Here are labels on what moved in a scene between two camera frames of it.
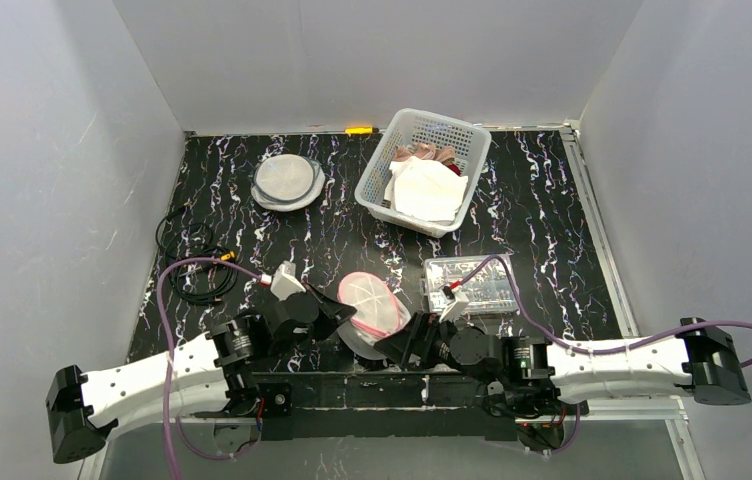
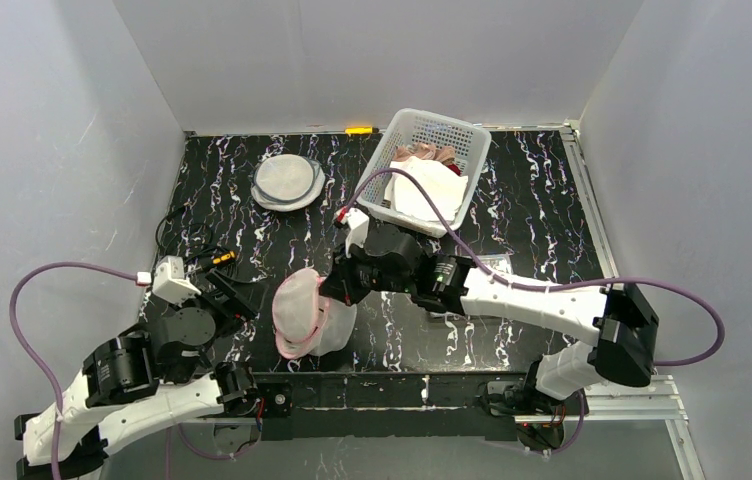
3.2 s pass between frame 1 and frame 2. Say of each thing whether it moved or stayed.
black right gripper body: moved
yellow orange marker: stayed
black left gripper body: moved
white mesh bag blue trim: stayed
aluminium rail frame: stayed
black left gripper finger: moved
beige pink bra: stayed
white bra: stayed
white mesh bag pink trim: moved
